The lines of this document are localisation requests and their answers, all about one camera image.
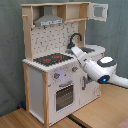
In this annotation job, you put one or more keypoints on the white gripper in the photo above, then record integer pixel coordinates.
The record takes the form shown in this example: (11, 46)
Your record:
(81, 56)

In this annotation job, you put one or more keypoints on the grey toy sink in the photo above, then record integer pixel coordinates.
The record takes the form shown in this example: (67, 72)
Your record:
(84, 49)

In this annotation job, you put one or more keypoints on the white toy microwave door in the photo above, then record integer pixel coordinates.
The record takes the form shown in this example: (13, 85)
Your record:
(98, 11)

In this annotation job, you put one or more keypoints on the wooden toy kitchen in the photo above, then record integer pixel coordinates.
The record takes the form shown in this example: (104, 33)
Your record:
(47, 40)

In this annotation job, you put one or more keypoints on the stove knob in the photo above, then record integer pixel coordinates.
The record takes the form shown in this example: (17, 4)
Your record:
(74, 69)
(56, 75)

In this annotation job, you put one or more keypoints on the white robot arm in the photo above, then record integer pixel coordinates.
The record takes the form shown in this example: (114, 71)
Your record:
(102, 71)

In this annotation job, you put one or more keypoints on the white cabinet door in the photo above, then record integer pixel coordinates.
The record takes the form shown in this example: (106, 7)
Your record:
(89, 89)

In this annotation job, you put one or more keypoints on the toy oven door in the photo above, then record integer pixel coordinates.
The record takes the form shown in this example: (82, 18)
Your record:
(63, 97)

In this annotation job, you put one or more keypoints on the black toy faucet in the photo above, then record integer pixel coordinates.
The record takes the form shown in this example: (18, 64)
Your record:
(74, 39)

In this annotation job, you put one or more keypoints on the black toy stovetop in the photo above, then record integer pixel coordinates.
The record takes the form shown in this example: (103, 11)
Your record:
(52, 59)

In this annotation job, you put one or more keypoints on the grey range hood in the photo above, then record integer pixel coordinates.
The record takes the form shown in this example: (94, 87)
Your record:
(48, 18)

